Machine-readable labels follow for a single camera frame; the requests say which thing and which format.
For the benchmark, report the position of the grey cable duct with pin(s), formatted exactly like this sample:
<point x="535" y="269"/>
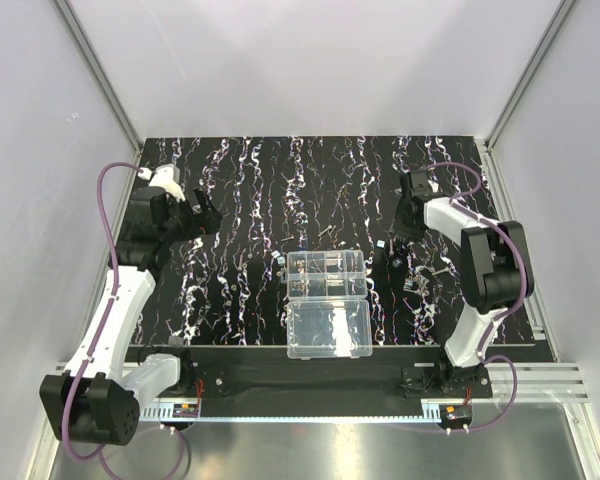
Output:
<point x="218" y="411"/>

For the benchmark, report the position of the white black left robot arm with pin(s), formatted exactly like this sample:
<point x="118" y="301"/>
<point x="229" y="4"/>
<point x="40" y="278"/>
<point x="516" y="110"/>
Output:
<point x="94" y="400"/>

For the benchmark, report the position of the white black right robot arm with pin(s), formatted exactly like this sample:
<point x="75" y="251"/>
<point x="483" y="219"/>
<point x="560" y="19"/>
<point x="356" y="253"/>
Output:
<point x="495" y="277"/>

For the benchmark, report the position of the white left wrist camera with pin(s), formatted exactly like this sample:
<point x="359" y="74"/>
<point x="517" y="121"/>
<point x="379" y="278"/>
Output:
<point x="167" y="178"/>

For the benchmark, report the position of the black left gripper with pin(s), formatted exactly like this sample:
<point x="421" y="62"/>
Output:
<point x="190" y="215"/>

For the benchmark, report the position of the clear plastic organizer box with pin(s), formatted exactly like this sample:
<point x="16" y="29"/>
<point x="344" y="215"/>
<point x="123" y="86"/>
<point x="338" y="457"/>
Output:
<point x="327" y="314"/>

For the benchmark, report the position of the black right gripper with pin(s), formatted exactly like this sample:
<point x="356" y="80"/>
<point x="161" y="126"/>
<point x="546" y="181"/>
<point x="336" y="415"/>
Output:
<point x="404" y="228"/>

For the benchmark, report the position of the aluminium frame profile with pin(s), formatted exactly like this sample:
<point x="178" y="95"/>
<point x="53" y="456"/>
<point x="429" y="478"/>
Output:
<point x="87" y="52"/>

